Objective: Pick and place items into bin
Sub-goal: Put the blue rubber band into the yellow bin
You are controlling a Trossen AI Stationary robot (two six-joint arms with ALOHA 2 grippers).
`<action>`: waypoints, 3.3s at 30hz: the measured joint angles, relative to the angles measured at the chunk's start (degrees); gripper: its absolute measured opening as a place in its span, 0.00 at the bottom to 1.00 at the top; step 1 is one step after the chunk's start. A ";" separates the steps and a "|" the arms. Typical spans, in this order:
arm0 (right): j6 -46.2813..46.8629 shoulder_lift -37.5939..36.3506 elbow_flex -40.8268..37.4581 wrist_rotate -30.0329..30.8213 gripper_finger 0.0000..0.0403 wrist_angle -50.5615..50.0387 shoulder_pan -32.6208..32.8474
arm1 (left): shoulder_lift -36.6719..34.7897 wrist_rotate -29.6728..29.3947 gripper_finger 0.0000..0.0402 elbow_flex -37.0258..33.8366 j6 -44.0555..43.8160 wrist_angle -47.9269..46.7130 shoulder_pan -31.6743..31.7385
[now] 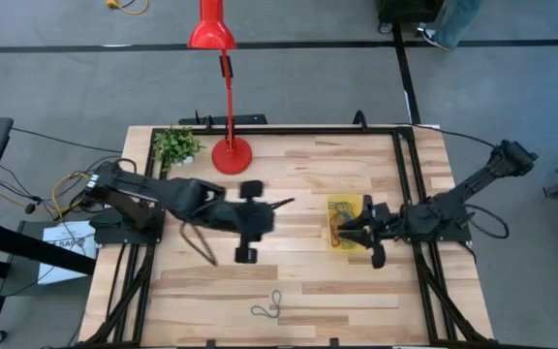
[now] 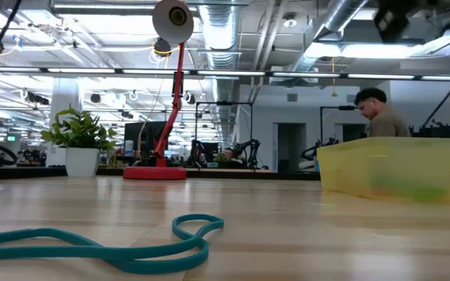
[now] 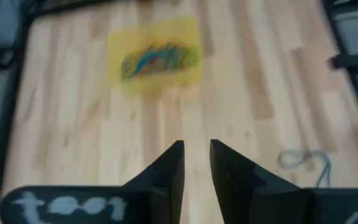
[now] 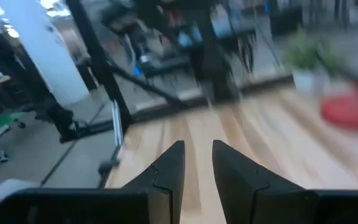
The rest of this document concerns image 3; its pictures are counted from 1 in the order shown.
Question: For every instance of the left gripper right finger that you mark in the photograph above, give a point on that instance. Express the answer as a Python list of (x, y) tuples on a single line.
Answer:
[(259, 202)]

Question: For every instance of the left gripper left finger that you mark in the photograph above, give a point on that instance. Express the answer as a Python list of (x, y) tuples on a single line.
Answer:
[(154, 202)]

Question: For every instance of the teal rubber band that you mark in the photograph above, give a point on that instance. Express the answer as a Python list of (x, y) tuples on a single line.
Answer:
[(280, 160), (158, 56)]

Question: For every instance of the yellow translucent plastic bin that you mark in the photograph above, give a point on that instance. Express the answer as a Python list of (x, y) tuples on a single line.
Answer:
[(166, 31)]

